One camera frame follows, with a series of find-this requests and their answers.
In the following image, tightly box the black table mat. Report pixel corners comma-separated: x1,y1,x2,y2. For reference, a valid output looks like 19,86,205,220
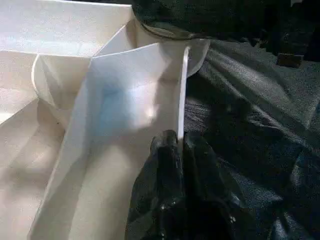
179,0,320,240

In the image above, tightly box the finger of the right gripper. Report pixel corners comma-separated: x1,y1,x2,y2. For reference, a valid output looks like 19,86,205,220
133,0,211,41

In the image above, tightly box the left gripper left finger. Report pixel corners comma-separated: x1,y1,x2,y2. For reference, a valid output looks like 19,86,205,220
125,129,188,240

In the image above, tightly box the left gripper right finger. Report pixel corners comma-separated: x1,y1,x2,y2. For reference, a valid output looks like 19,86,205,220
183,131,251,240

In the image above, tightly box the white plastic table top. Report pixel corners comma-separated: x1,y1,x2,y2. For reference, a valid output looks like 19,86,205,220
0,0,211,240

